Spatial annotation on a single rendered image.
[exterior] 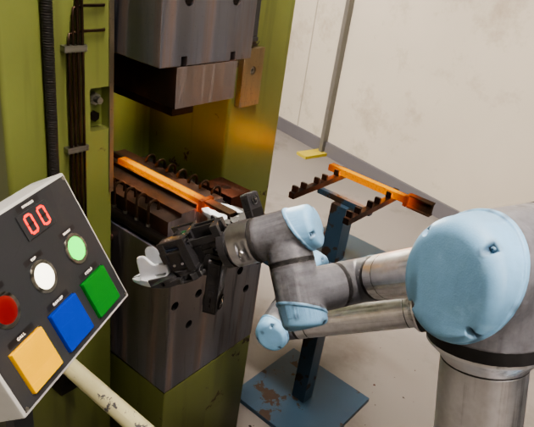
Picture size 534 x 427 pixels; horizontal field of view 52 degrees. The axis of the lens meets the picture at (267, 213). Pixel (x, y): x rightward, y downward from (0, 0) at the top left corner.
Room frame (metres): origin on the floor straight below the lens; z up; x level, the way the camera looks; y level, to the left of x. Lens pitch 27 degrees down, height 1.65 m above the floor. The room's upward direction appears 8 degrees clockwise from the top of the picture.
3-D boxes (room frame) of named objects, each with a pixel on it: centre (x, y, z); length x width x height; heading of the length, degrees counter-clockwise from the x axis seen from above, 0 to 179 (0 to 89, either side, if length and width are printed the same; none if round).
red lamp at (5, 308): (0.65, 0.37, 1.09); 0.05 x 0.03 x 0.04; 145
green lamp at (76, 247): (0.85, 0.34, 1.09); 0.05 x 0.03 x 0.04; 145
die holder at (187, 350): (1.44, 0.33, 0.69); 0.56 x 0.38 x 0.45; 55
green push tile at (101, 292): (0.84, 0.29, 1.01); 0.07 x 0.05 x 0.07; 170
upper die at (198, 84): (1.39, 0.35, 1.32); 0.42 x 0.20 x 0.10; 55
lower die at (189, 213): (1.39, 0.35, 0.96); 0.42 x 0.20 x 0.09; 55
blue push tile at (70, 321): (0.74, 0.31, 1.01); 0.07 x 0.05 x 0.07; 170
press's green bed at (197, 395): (1.44, 0.33, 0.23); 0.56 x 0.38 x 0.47; 55
